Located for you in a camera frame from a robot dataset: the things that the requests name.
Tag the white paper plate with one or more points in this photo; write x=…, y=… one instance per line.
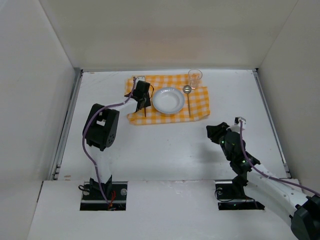
x=168, y=100

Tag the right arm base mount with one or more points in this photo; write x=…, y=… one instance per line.
x=231, y=198

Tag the yellow white checkered cloth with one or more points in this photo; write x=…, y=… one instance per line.
x=199, y=102

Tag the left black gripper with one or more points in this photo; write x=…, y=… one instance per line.
x=141, y=98

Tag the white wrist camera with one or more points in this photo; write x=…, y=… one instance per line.
x=140, y=78
x=239, y=124

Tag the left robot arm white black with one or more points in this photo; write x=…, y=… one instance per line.
x=100, y=131

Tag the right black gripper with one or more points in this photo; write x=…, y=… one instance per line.
x=217, y=132

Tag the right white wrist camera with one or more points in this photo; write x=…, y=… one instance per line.
x=239, y=124

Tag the clear plastic cup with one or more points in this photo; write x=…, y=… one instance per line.
x=194, y=77

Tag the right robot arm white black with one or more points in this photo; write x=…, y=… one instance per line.
x=284, y=198

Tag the silver spoon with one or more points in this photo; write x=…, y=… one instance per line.
x=187, y=90

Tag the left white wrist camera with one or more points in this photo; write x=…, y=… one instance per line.
x=140, y=78

